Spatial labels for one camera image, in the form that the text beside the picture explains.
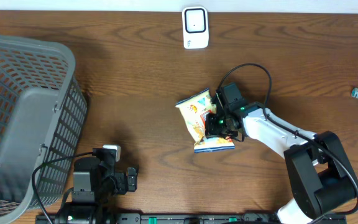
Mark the white barcode scanner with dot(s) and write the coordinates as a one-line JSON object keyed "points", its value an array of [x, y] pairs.
{"points": [[195, 27]]}

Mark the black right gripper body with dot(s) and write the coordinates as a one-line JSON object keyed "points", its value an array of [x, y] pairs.
{"points": [[218, 127]]}

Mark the grey plastic basket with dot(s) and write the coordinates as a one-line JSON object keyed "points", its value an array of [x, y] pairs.
{"points": [[42, 113]]}

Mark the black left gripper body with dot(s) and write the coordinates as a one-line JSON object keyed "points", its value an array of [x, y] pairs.
{"points": [[119, 183]]}

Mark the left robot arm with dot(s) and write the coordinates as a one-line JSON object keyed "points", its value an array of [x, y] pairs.
{"points": [[95, 180]]}

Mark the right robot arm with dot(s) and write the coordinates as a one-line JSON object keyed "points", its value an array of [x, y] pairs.
{"points": [[320, 173]]}

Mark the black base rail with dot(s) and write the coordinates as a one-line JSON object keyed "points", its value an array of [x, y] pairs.
{"points": [[136, 218]]}

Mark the wet wipes pack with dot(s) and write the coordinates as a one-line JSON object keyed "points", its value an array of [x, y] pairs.
{"points": [[194, 111]]}

